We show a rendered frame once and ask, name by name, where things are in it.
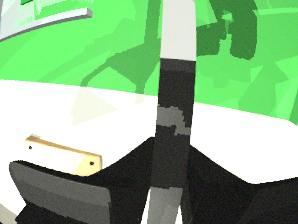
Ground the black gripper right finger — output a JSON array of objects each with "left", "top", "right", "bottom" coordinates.
[{"left": 180, "top": 144, "right": 298, "bottom": 224}]

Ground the green flat mat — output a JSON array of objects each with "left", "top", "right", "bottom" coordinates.
[{"left": 0, "top": 0, "right": 298, "bottom": 120}]

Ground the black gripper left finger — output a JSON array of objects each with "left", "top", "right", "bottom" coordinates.
[{"left": 8, "top": 136, "right": 154, "bottom": 224}]

